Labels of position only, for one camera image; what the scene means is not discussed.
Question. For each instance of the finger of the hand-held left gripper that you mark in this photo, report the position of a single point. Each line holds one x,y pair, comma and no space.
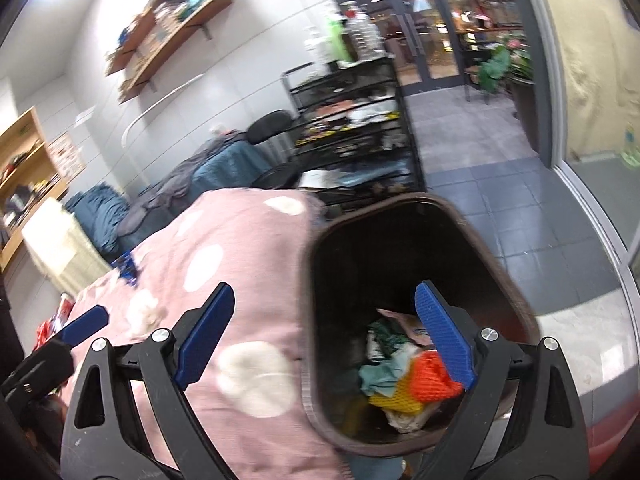
85,324

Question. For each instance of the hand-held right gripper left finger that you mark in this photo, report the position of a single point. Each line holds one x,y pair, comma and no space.
205,335

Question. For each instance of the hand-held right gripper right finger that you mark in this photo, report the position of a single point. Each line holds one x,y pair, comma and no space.
442,330

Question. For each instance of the pink snack packet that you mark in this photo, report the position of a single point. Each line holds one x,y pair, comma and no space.
405,322

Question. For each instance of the teal paper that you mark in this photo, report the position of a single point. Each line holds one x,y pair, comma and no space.
380,377

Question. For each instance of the yellow foam fruit net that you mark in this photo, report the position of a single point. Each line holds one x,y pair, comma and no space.
395,400

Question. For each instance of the white paper bag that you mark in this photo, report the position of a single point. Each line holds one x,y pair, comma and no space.
405,420

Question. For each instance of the dark brown trash bin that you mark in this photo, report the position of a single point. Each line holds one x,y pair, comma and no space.
380,250

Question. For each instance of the red packet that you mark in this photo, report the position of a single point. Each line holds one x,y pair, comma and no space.
52,327

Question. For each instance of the dark green wrapper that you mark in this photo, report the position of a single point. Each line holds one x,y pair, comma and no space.
387,340

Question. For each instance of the white crumpled tissue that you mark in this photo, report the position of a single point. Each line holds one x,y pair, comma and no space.
145,312

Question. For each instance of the blue snack packet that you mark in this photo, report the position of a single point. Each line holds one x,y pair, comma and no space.
127,270

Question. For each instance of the cream fabric cover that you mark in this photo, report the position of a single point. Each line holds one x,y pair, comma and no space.
60,240

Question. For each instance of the pink polka-dot blanket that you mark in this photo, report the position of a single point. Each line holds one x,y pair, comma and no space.
240,240

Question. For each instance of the pile of blue clothing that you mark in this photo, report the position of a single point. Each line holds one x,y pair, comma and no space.
100,215

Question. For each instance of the grey cloth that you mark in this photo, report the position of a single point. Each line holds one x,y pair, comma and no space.
170,185

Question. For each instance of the wooden bookcase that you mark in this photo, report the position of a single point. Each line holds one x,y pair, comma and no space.
30,160

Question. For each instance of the black stool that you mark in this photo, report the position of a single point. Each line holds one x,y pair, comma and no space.
270,127

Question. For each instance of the white curved pole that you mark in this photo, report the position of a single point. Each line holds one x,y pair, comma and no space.
145,115

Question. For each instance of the potted green plant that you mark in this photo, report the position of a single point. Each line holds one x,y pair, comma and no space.
500,65

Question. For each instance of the glass double door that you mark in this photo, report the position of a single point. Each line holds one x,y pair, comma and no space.
425,35

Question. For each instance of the large clear plastic bottle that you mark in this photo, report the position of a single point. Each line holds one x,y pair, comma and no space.
365,32

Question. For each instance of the green plastic bottle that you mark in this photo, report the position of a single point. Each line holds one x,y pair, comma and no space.
337,37

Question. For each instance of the wall poster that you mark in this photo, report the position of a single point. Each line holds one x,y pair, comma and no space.
67,155

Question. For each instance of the wooden wall shelf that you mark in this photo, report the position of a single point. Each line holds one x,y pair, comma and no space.
175,45
150,10

